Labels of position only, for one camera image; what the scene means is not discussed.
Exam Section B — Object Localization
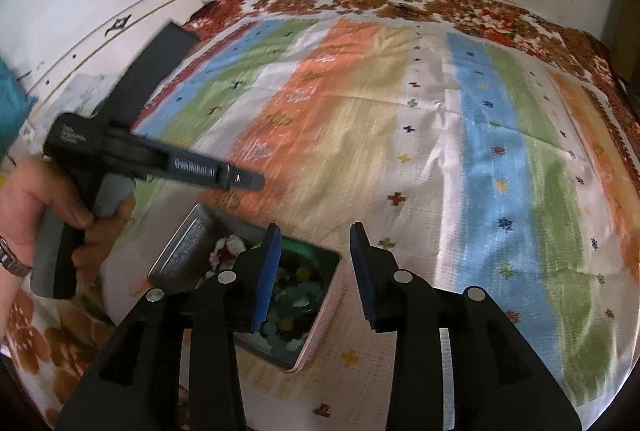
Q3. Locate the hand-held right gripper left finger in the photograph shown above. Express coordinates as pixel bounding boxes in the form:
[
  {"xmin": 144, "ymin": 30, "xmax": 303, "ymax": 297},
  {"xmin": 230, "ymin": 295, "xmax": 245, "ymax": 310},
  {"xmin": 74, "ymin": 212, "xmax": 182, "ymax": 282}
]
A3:
[{"xmin": 57, "ymin": 223, "xmax": 282, "ymax": 431}]

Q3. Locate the white panelled cabinet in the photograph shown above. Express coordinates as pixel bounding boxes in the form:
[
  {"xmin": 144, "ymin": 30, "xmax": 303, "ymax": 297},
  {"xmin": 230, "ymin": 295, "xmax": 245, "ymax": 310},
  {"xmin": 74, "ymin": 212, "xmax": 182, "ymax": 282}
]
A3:
[{"xmin": 0, "ymin": 0, "xmax": 223, "ymax": 122}]

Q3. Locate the person's left hand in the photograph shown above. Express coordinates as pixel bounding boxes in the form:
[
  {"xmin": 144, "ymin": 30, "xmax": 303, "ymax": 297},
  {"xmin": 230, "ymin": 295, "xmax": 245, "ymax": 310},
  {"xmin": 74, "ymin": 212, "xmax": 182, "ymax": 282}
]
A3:
[{"xmin": 0, "ymin": 156, "xmax": 136, "ymax": 279}]

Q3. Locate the pastel shell bracelet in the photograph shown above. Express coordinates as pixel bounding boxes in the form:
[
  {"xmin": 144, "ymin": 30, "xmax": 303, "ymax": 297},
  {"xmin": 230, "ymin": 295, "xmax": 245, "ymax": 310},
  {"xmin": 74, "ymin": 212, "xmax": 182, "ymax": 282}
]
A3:
[{"xmin": 207, "ymin": 234, "xmax": 247, "ymax": 269}]

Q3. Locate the metal tin box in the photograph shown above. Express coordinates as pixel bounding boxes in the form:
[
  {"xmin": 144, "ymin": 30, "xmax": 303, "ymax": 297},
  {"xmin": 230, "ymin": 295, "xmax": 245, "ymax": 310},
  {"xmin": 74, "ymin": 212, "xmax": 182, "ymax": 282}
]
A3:
[{"xmin": 146, "ymin": 202, "xmax": 347, "ymax": 373}]

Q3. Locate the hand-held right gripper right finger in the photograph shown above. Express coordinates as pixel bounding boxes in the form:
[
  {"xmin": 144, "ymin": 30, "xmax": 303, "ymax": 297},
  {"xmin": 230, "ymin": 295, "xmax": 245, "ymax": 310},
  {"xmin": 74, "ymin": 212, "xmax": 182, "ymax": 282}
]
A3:
[{"xmin": 350, "ymin": 222, "xmax": 581, "ymax": 431}]

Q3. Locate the teal cloth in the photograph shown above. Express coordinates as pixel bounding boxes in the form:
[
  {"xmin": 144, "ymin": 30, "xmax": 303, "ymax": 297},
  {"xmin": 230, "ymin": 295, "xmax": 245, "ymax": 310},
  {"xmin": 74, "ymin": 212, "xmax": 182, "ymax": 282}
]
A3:
[{"xmin": 0, "ymin": 56, "xmax": 38, "ymax": 162}]

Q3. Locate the colourful striped cloth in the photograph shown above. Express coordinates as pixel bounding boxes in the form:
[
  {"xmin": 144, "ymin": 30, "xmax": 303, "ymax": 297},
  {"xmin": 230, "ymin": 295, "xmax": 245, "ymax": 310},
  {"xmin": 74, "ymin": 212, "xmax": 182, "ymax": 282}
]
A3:
[{"xmin": 0, "ymin": 0, "xmax": 640, "ymax": 431}]

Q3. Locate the light blue bead bracelet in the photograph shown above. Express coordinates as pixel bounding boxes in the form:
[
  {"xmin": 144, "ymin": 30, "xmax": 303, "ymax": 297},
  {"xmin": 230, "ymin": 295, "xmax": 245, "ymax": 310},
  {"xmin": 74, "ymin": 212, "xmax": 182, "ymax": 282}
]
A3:
[{"xmin": 260, "ymin": 281, "xmax": 321, "ymax": 354}]

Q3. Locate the silver wristwatch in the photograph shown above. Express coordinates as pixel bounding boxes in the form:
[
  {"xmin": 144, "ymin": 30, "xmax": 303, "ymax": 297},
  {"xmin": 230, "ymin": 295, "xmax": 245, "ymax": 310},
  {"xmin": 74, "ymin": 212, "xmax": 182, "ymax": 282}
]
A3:
[{"xmin": 0, "ymin": 236, "xmax": 33, "ymax": 279}]

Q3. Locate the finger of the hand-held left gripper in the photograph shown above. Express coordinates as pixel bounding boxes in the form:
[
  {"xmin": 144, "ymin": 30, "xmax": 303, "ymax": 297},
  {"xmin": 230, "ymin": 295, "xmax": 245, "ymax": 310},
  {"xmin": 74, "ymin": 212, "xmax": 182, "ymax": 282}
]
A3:
[{"xmin": 222, "ymin": 163, "xmax": 266, "ymax": 192}]

